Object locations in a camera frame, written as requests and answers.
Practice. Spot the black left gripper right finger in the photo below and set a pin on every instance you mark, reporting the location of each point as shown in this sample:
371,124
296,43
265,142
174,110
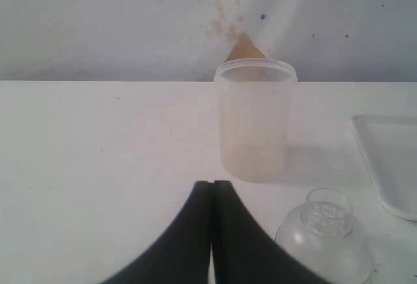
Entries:
242,251

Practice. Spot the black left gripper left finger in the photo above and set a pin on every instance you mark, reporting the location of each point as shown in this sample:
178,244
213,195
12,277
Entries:
181,254

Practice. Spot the clear plastic shaker lid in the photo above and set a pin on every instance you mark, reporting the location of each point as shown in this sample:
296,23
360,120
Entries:
324,236

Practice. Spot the translucent plastic jar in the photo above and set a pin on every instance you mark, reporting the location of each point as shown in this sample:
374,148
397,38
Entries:
254,102

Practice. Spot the white rectangular tray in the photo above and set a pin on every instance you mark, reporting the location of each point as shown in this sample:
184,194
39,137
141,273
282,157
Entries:
387,144

